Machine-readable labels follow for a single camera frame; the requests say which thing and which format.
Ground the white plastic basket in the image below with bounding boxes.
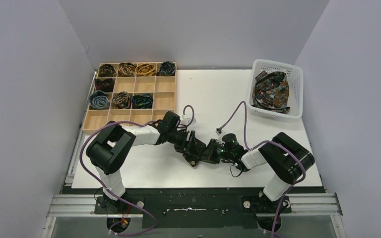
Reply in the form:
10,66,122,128
247,59,303,121

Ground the brown patterned rolled tie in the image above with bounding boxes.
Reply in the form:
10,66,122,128
112,91,131,109

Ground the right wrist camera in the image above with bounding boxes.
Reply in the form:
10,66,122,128
215,128,227,141

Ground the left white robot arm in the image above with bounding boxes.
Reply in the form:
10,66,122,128
85,111,206,213

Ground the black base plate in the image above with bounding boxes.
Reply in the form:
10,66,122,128
62,187,326,231

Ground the maroon rolled tie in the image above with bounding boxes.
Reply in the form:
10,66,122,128
94,78,115,93

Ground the black gold floral tie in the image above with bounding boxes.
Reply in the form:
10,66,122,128
183,152,202,167

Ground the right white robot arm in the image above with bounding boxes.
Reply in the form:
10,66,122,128
200,132,316,202

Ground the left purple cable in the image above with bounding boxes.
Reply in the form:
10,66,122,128
79,105,195,237

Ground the yellow rolled tie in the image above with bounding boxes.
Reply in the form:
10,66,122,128
135,63,156,77

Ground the light blue rolled tie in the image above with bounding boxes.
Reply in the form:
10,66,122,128
88,90,110,110

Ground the teal dark rolled tie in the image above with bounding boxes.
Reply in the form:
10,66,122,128
131,93,154,109

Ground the wooden compartment tray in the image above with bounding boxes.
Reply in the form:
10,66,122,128
81,62,177,134

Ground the dark rolled tie top-left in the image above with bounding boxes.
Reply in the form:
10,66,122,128
98,63,117,78

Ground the pile of patterned ties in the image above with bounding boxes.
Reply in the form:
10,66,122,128
252,70,291,115

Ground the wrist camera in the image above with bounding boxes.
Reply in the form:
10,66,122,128
180,117,196,126
215,128,227,141

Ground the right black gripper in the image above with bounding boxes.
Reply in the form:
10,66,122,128
196,138,234,164

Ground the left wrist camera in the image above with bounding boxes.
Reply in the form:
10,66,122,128
180,117,196,126

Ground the dark blue rolled tie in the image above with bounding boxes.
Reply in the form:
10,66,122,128
157,61,176,76

